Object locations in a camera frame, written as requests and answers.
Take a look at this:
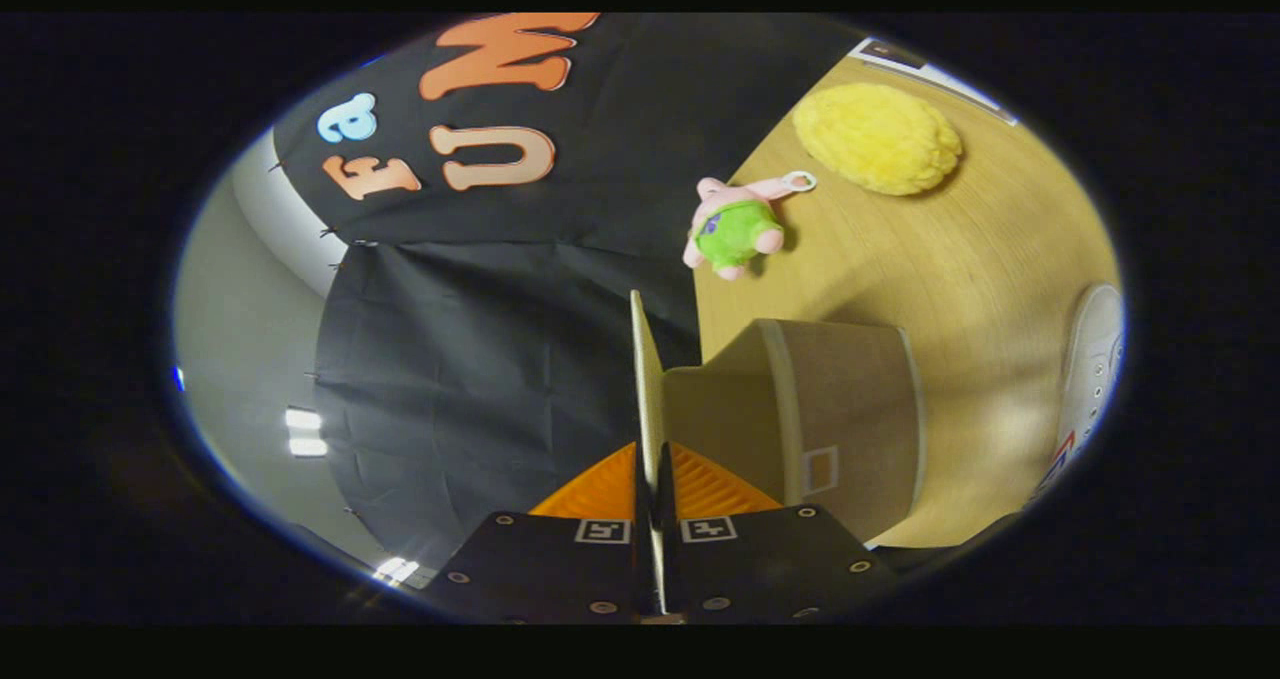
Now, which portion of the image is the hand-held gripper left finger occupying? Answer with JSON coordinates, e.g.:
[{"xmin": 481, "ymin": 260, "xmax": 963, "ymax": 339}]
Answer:
[{"xmin": 425, "ymin": 442, "xmax": 653, "ymax": 625}]

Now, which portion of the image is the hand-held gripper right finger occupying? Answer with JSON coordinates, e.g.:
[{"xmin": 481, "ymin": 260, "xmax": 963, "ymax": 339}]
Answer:
[{"xmin": 658, "ymin": 443, "xmax": 901, "ymax": 625}]

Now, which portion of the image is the brown cardboard storage box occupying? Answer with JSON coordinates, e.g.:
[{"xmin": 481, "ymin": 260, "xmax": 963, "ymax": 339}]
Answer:
[{"xmin": 629, "ymin": 289, "xmax": 927, "ymax": 550}]

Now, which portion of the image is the white canvas shoe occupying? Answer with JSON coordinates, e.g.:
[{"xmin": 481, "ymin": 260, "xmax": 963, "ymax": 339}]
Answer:
[{"xmin": 1028, "ymin": 283, "xmax": 1127, "ymax": 502}]

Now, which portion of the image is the white open book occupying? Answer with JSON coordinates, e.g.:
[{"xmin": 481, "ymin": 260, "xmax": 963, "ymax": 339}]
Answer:
[{"xmin": 848, "ymin": 37, "xmax": 1019, "ymax": 126}]

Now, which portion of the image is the pink and green plush toy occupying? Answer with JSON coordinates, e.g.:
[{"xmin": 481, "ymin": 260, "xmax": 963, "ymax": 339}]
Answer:
[{"xmin": 683, "ymin": 171, "xmax": 818, "ymax": 282}]

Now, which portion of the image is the yellow plush bun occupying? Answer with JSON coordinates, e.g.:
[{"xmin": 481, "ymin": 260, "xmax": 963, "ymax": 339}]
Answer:
[{"xmin": 793, "ymin": 82, "xmax": 964, "ymax": 197}]

